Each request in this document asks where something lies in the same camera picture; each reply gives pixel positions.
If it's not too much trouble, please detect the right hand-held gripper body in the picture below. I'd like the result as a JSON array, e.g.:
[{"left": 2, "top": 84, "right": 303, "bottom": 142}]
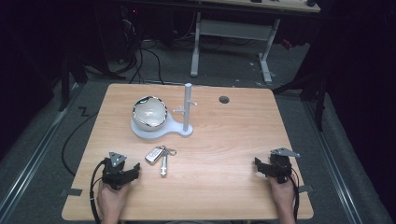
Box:
[{"left": 269, "top": 147, "right": 302, "bottom": 185}]

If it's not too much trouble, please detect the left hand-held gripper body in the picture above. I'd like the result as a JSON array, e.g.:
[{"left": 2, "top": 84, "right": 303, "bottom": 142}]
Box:
[{"left": 101, "top": 151, "right": 131, "bottom": 191}]

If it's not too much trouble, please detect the person's right hand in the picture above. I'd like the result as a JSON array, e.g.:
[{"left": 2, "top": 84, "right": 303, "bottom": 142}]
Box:
[{"left": 268, "top": 176, "right": 296, "bottom": 215}]

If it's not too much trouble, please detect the silver car key fob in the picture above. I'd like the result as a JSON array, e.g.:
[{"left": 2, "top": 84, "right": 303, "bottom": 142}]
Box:
[{"left": 144, "top": 147, "right": 165, "bottom": 165}]

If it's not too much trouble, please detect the silver metal key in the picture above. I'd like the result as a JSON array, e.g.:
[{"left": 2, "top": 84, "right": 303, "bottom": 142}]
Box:
[{"left": 160, "top": 154, "right": 169, "bottom": 178}]

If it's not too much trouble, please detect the silver metal bowl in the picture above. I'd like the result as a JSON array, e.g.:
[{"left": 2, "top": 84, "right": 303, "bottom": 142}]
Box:
[{"left": 132, "top": 95, "right": 169, "bottom": 132}]

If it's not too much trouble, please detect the black metal stand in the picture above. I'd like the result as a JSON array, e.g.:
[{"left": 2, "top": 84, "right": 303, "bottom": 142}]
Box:
[
  {"left": 272, "top": 69, "right": 329, "bottom": 133},
  {"left": 57, "top": 50, "right": 90, "bottom": 113}
]

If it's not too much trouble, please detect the white key stand with base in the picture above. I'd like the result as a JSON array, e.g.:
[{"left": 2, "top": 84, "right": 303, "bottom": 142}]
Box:
[{"left": 130, "top": 82, "right": 199, "bottom": 140}]

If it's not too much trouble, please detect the black computer tower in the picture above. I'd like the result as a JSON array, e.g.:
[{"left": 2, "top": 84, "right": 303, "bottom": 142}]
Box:
[{"left": 118, "top": 5, "right": 143, "bottom": 64}]

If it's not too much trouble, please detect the white-framed background desk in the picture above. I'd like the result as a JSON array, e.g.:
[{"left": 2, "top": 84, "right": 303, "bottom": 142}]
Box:
[{"left": 174, "top": 0, "right": 322, "bottom": 84}]

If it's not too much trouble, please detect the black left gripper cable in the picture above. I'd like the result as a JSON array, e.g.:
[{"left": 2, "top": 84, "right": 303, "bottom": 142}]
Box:
[{"left": 89, "top": 158, "right": 108, "bottom": 224}]

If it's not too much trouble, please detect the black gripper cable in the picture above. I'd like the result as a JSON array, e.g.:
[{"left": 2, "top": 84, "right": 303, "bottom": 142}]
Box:
[
  {"left": 89, "top": 158, "right": 108, "bottom": 224},
  {"left": 289, "top": 175, "right": 301, "bottom": 224}
]

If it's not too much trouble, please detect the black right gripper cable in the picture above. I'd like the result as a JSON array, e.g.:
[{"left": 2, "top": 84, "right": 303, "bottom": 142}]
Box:
[{"left": 289, "top": 175, "right": 301, "bottom": 224}]

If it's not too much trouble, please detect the silver key ring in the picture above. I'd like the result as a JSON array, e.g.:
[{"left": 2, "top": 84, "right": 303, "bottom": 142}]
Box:
[{"left": 161, "top": 145, "right": 177, "bottom": 157}]

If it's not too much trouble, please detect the metal floor rail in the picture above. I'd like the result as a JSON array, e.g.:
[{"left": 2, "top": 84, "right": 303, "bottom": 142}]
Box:
[
  {"left": 302, "top": 98, "right": 364, "bottom": 224},
  {"left": 0, "top": 83, "right": 81, "bottom": 220}
]

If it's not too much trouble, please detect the black floor cable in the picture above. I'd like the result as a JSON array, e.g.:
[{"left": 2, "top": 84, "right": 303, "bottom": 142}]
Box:
[{"left": 61, "top": 111, "right": 100, "bottom": 177}]

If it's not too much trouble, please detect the bundle of black floor cables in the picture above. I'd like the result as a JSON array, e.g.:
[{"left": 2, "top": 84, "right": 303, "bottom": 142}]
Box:
[{"left": 122, "top": 18, "right": 166, "bottom": 86}]

